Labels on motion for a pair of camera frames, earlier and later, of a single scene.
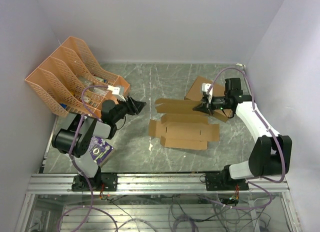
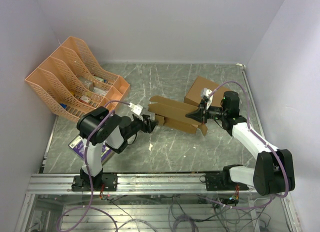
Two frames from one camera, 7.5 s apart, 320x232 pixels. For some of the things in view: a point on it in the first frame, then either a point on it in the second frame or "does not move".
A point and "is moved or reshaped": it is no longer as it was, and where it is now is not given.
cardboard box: x=182 y=126 is moved or reshaped
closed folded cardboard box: x=195 y=93 does not move
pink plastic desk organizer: x=71 y=82 does not move
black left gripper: x=135 y=107 -> x=151 y=124
